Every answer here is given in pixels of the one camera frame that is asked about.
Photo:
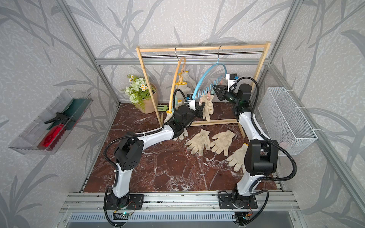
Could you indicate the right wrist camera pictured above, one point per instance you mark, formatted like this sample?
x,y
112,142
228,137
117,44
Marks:
x,y
231,80

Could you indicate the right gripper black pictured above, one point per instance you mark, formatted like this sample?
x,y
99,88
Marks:
x,y
223,91

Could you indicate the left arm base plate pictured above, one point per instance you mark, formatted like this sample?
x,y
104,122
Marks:
x,y
128,202

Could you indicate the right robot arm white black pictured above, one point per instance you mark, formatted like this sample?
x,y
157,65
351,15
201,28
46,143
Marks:
x,y
261,157

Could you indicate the potted white flower plant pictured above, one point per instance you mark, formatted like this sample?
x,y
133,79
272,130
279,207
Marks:
x,y
139,94

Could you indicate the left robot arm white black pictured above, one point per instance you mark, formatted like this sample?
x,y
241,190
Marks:
x,y
124,153

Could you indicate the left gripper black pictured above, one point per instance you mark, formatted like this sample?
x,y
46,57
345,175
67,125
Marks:
x,y
199,110

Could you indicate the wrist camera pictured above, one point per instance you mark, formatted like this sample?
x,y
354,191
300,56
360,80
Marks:
x,y
190,102
231,80

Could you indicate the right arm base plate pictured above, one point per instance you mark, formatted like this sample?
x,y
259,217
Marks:
x,y
236,201

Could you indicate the white wire mesh basket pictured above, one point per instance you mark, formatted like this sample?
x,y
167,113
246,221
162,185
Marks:
x,y
284,121

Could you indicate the clear plastic wall bin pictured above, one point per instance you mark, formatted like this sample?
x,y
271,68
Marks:
x,y
48,131

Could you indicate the white glove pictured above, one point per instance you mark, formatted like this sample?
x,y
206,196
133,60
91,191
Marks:
x,y
199,142
183,134
179,103
221,142
236,160
184,88
191,83
208,108

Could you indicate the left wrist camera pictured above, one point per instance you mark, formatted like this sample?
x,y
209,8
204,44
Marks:
x,y
190,102

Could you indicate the green dustpan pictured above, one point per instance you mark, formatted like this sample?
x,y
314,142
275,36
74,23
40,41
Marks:
x,y
70,115

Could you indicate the orange clip hanger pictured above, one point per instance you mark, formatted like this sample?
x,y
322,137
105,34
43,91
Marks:
x,y
176,81

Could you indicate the red spray bottle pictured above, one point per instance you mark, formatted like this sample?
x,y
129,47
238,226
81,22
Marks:
x,y
51,139

